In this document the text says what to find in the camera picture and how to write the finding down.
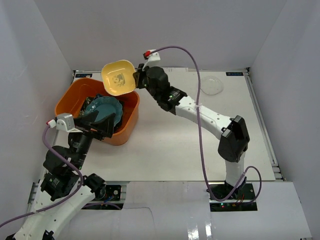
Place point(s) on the clear glass plate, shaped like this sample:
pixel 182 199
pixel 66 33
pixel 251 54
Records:
pixel 211 85

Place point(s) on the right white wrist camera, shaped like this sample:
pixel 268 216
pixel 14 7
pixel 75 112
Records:
pixel 152 59

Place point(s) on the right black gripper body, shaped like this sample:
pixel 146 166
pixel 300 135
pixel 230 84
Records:
pixel 143 83

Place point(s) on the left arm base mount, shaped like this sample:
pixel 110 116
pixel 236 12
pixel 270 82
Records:
pixel 112 199

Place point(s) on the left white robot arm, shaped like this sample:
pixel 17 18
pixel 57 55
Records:
pixel 64 190

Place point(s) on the dark blue shell plate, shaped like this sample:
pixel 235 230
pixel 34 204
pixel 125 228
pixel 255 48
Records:
pixel 98 95

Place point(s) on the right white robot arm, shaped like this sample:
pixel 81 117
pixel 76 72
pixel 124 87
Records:
pixel 232 133

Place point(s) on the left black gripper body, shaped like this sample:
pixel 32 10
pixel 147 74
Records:
pixel 89 131

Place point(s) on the orange plastic bin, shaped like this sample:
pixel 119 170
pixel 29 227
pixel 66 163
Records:
pixel 72 100

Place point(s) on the white paper sheets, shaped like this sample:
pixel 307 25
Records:
pixel 166 70

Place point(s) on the yellow and black square plate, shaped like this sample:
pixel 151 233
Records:
pixel 118 126

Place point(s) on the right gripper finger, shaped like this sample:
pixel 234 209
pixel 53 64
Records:
pixel 138 78
pixel 141 67

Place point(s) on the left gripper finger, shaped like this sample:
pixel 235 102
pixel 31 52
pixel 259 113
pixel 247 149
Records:
pixel 105 127
pixel 86 119

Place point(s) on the yellow panda square dish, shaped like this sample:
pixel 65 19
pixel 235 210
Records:
pixel 118 77

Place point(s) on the black floral square plate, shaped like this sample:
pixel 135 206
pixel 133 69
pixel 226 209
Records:
pixel 85 104

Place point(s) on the teal scalloped round plate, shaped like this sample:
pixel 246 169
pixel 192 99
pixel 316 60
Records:
pixel 105 106

